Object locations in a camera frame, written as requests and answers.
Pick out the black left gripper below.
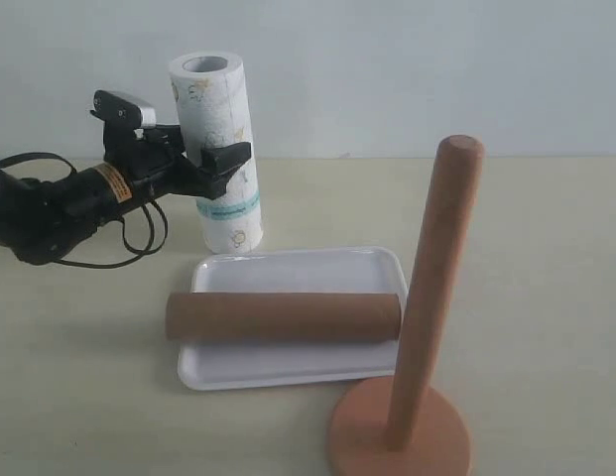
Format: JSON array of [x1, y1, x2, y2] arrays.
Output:
[[103, 123, 252, 203]]

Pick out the white printed paper towel roll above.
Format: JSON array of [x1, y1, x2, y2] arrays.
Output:
[[167, 50, 265, 256]]

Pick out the brown cardboard tube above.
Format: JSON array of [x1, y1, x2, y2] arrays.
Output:
[[165, 293, 401, 343]]

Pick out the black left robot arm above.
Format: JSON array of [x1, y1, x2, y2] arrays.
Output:
[[0, 124, 252, 266]]

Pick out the wooden paper towel holder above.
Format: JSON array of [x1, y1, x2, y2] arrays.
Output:
[[327, 135, 485, 475]]

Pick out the white rectangular plastic tray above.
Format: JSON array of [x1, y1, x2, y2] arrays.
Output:
[[178, 246, 408, 391]]

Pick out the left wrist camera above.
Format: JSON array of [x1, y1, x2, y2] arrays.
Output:
[[90, 89, 157, 130]]

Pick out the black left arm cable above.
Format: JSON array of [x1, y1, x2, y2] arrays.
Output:
[[0, 152, 169, 272]]

